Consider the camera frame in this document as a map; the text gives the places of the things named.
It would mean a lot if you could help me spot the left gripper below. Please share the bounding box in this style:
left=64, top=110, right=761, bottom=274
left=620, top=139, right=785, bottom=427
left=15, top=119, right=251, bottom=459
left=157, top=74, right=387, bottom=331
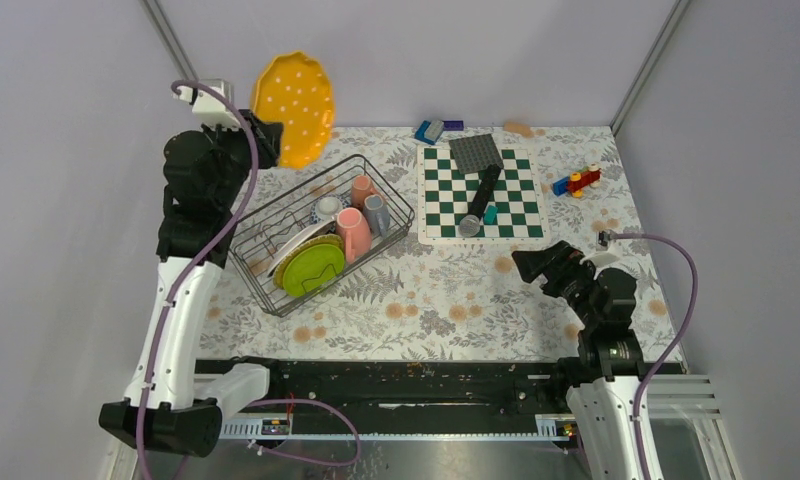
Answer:
left=203, top=108, right=284, bottom=207

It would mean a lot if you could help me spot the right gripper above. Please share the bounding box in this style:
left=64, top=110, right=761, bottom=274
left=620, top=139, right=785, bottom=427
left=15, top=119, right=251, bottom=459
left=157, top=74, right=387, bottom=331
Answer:
left=510, top=239, right=600, bottom=327

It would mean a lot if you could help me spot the orange dotted scalloped plate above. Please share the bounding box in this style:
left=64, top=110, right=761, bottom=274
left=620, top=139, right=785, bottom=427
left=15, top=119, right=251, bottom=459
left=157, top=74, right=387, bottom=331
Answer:
left=250, top=51, right=335, bottom=169

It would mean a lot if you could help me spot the white plate green red rim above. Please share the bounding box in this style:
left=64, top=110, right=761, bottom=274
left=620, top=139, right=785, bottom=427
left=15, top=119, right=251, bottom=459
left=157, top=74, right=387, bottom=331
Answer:
left=267, top=218, right=336, bottom=277

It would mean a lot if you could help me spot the lime green plate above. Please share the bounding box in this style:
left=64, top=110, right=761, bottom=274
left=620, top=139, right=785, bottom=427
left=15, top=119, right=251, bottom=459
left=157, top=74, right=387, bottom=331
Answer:
left=282, top=243, right=346, bottom=297

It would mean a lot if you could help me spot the woven bamboo tray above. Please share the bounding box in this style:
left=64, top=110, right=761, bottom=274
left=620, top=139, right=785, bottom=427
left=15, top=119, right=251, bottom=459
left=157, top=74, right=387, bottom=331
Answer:
left=273, top=234, right=344, bottom=290

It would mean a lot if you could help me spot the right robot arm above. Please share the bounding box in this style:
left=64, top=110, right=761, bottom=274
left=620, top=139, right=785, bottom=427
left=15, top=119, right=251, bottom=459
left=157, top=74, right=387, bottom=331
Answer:
left=511, top=241, right=664, bottom=479

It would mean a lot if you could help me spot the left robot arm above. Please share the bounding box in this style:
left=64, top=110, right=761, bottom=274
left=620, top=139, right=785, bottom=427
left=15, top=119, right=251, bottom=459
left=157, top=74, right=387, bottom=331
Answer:
left=98, top=109, right=287, bottom=457

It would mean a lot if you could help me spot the teal rectangular block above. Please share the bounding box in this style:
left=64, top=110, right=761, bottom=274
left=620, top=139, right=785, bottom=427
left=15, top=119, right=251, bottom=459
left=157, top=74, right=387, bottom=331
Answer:
left=483, top=205, right=498, bottom=225

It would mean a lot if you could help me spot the white blue patterned bowl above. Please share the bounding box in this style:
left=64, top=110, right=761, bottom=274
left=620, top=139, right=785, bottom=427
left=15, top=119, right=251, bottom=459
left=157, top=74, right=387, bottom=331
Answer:
left=310, top=194, right=347, bottom=224

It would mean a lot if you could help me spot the salmon ceramic mug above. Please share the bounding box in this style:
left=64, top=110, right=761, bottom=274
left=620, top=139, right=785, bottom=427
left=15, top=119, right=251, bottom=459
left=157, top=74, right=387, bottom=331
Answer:
left=350, top=175, right=382, bottom=211

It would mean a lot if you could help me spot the colourful toy brick vehicle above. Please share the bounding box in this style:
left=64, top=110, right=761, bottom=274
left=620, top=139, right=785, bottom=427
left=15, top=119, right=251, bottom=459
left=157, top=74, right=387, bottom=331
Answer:
left=551, top=163, right=602, bottom=198

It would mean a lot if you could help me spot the green white chessboard mat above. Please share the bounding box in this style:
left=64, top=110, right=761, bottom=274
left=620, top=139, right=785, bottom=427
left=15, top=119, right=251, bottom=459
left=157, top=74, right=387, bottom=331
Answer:
left=416, top=142, right=550, bottom=246

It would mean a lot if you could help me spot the grey studded building plate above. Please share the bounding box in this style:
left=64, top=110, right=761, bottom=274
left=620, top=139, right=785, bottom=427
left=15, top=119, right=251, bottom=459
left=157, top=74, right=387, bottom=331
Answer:
left=448, top=134, right=503, bottom=175

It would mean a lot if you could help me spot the grey dotted mug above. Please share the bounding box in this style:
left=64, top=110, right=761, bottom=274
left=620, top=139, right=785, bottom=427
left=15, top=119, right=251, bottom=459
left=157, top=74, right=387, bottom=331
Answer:
left=362, top=194, right=391, bottom=237

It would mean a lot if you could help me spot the pink ceramic mug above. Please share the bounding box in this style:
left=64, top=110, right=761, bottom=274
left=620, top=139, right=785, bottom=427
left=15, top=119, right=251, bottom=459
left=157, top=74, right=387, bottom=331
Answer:
left=336, top=207, right=372, bottom=264

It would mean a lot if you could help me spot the blue grey toy brick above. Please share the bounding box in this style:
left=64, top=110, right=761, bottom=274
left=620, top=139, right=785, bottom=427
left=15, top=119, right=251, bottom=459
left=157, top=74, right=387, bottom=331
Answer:
left=413, top=119, right=444, bottom=145

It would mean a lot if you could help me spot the purple toy brick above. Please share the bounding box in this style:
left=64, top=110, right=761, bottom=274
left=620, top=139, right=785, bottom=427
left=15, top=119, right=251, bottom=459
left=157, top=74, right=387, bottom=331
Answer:
left=442, top=120, right=465, bottom=132

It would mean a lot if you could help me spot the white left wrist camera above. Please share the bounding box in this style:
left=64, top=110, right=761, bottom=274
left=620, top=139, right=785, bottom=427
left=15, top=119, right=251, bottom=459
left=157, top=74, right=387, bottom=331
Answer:
left=172, top=78, right=240, bottom=129

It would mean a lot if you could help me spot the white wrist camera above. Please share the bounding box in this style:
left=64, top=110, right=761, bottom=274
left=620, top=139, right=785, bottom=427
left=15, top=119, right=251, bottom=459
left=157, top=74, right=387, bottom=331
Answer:
left=172, top=78, right=240, bottom=129
left=589, top=230, right=623, bottom=269

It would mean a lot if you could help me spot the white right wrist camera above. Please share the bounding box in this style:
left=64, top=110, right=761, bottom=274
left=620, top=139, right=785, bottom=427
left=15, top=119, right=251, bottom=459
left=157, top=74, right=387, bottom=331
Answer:
left=589, top=230, right=623, bottom=269

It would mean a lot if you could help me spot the black wire dish rack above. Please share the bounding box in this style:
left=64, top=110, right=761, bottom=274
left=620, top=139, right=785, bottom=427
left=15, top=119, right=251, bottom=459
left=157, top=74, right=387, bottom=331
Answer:
left=230, top=154, right=414, bottom=317

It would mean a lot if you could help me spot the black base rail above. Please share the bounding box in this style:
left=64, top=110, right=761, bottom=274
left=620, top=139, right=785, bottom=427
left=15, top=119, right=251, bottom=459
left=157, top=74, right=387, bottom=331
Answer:
left=194, top=357, right=686, bottom=439

